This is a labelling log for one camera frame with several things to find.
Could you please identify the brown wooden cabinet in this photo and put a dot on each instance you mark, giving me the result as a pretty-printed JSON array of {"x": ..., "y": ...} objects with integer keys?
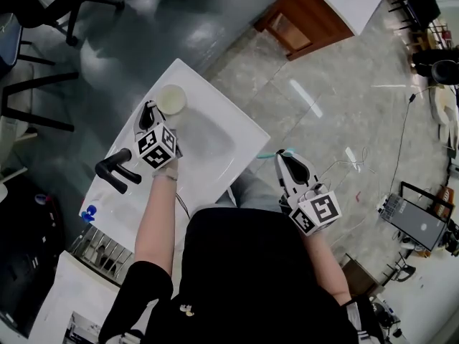
[{"x": 305, "y": 23}]

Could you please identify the blue capped bottle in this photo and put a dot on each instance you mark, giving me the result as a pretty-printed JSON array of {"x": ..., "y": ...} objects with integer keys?
[{"x": 89, "y": 213}]

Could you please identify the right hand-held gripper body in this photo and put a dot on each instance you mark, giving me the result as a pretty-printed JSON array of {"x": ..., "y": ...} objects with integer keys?
[{"x": 322, "y": 210}]

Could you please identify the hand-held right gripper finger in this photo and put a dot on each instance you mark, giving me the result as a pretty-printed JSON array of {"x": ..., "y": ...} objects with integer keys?
[
  {"x": 312, "y": 177},
  {"x": 285, "y": 183}
]

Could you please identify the beige chair with black legs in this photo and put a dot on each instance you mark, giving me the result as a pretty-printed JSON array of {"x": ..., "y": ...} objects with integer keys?
[{"x": 36, "y": 120}]

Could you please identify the black shirt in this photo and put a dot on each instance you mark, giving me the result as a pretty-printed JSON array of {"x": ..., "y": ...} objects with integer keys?
[{"x": 244, "y": 281}]

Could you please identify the black sink faucet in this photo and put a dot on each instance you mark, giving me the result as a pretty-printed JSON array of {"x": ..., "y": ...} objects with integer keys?
[{"x": 114, "y": 172}]

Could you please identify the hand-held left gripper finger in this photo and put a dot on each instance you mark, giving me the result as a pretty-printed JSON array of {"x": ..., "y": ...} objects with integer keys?
[
  {"x": 159, "y": 118},
  {"x": 139, "y": 120}
]

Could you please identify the metal rack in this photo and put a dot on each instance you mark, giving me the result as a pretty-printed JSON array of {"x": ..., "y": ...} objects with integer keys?
[{"x": 104, "y": 256}]

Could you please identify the beige wristband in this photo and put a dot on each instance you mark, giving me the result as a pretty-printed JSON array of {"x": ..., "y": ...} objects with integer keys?
[{"x": 165, "y": 174}]

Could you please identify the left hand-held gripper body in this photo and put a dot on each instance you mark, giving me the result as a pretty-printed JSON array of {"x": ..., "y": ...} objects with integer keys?
[{"x": 154, "y": 145}]

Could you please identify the grey trousers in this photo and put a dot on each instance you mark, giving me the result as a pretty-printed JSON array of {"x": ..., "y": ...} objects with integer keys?
[{"x": 254, "y": 192}]

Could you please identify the black round device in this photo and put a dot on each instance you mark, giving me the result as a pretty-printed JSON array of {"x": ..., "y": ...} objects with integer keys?
[{"x": 444, "y": 71}]

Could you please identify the person's left forearm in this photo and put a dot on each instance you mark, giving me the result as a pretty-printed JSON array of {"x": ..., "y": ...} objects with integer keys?
[{"x": 154, "y": 220}]

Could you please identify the black office chair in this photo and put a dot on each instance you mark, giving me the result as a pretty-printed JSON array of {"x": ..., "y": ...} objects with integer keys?
[{"x": 54, "y": 2}]

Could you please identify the grey laptop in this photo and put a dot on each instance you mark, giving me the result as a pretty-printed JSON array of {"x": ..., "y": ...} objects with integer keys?
[{"x": 421, "y": 226}]

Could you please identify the teal toothbrush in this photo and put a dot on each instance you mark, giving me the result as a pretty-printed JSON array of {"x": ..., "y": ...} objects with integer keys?
[{"x": 265, "y": 155}]

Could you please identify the person's right forearm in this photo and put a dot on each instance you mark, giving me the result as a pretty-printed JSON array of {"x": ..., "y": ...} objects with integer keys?
[{"x": 326, "y": 267}]

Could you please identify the white cup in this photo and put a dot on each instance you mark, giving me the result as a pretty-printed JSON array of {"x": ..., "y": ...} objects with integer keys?
[{"x": 173, "y": 99}]

